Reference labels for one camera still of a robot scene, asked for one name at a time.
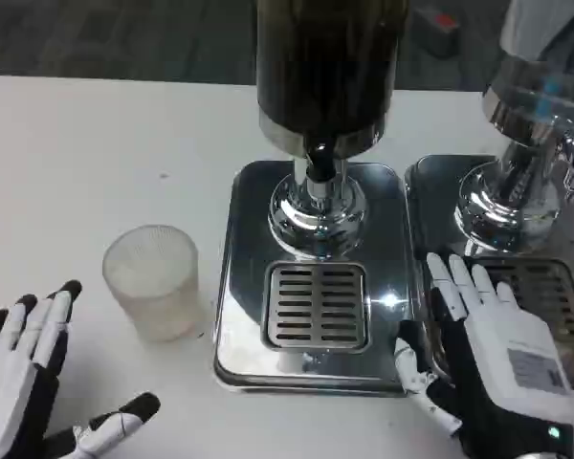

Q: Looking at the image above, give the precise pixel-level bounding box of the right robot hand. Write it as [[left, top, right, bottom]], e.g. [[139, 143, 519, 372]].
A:
[[394, 251, 574, 459]]

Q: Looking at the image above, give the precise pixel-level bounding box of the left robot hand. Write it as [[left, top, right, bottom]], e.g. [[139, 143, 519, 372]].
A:
[[0, 279, 162, 459]]

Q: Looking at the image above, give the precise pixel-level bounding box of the steel drip grid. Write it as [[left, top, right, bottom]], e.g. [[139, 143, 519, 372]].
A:
[[262, 261, 368, 353], [477, 257, 574, 343]]

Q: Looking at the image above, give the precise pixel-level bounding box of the clear ribbed glass cup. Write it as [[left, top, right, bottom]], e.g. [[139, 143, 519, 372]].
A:
[[101, 223, 205, 343]]

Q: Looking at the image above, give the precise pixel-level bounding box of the steel drip tray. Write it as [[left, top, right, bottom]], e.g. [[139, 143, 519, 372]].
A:
[[212, 160, 425, 396], [403, 153, 574, 391]]

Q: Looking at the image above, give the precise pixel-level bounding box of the clear drink dispenser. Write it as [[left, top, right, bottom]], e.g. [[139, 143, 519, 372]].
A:
[[453, 0, 574, 256]]

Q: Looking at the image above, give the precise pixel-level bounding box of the black dispenser tap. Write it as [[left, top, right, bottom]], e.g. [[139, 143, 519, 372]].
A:
[[301, 136, 339, 186]]

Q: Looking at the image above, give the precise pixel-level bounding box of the dark drink dispenser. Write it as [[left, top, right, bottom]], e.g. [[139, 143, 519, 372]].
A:
[[251, 0, 410, 259]]

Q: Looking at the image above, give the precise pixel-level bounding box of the dark box with red label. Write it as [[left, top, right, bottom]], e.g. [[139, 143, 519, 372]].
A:
[[410, 6, 461, 59]]

